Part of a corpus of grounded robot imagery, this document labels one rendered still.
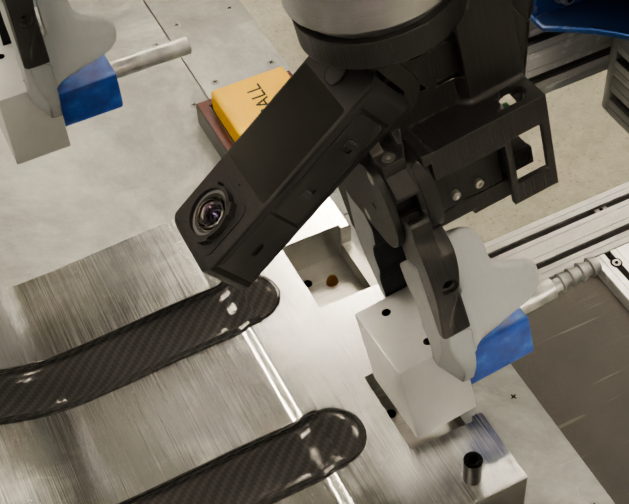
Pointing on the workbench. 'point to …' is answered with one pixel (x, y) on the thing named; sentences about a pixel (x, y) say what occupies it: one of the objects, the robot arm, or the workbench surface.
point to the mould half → (206, 389)
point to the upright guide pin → (472, 468)
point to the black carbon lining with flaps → (251, 464)
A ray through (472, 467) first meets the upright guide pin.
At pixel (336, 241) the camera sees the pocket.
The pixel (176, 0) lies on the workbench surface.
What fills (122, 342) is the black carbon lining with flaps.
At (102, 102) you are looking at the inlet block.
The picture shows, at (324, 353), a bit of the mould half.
